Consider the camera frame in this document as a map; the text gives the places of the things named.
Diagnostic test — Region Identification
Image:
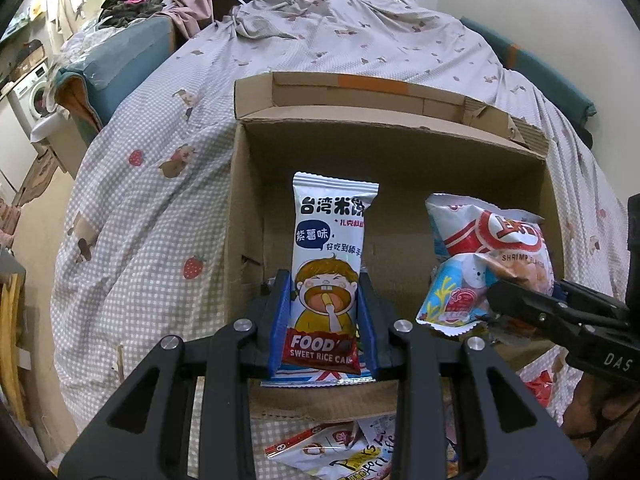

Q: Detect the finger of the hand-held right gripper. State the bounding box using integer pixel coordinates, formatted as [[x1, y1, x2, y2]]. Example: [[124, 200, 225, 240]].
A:
[[486, 280, 591, 348], [552, 279, 631, 321]]

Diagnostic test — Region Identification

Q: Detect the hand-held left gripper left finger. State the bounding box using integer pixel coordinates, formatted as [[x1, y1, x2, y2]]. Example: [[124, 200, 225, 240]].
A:
[[59, 269, 296, 480]]

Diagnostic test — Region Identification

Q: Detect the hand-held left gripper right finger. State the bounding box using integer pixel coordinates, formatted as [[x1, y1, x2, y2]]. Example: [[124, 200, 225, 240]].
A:
[[356, 272, 588, 480]]

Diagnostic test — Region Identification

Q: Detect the small blue white snack packet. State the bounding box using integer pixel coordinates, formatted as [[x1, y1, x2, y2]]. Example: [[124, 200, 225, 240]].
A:
[[416, 254, 501, 336]]

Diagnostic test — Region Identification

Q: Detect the red white shrimp chips bag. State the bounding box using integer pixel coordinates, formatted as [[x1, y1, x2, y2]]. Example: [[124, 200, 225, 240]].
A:
[[425, 194, 556, 296]]

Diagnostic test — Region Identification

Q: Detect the white rice cake packet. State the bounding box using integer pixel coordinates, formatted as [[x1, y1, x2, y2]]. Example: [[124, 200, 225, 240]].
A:
[[260, 171, 381, 388]]

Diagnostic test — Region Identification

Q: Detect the brown cardboard box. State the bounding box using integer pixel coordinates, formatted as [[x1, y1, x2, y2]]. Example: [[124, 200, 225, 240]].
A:
[[225, 71, 566, 421]]

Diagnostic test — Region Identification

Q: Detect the person's right hand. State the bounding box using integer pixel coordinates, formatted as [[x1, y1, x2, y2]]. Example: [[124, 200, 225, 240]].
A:
[[562, 375, 640, 461]]

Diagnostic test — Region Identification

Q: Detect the white scribble print snack packet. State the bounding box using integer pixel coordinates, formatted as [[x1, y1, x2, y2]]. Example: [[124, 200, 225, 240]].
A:
[[300, 412, 401, 480]]

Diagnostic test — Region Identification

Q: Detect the red white flat snack packet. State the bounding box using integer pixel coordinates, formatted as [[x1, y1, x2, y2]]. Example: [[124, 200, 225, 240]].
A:
[[264, 421, 361, 461]]

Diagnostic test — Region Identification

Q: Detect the checkered printed blanket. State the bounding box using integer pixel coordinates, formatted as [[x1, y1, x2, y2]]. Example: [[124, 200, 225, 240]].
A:
[[50, 35, 631, 480]]

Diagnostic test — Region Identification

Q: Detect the teal cushion with orange stripe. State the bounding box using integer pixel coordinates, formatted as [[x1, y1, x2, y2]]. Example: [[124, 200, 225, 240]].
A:
[[460, 16, 596, 116]]

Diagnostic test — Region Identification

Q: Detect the yellow wooden chair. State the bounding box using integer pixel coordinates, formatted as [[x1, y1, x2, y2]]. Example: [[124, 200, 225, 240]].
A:
[[0, 270, 28, 426]]

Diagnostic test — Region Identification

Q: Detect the brown floor mat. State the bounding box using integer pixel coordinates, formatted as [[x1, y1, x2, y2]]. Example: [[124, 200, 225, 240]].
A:
[[15, 155, 57, 207]]

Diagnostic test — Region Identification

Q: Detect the beige storage box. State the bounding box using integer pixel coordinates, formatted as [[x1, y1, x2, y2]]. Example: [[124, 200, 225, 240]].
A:
[[30, 110, 83, 176]]

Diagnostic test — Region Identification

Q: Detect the pale printed duvet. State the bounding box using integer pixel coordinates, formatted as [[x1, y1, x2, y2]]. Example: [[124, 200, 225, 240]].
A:
[[175, 0, 506, 111]]

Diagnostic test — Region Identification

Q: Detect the teal mattress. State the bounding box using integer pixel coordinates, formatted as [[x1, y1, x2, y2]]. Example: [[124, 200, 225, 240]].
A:
[[54, 15, 176, 133]]

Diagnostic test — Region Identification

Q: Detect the white cabinet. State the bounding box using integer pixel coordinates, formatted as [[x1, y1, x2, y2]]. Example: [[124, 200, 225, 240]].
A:
[[0, 92, 31, 176]]

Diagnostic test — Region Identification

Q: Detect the white washing machine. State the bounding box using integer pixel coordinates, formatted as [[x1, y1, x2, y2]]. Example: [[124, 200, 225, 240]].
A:
[[10, 62, 56, 121]]

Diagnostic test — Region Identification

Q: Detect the white crumpled cloth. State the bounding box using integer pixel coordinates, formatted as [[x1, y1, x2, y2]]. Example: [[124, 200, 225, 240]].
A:
[[60, 30, 101, 68]]

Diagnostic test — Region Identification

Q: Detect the pile of dark clothes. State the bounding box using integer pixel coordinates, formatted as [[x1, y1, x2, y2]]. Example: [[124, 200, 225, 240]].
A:
[[100, 0, 173, 28]]

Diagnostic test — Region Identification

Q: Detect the small brown box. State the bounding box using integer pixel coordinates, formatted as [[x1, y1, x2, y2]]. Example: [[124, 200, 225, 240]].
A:
[[12, 40, 46, 78]]

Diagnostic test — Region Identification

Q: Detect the white hanging cloth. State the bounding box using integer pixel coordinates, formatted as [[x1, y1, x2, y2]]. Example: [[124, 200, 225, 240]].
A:
[[47, 0, 86, 36]]

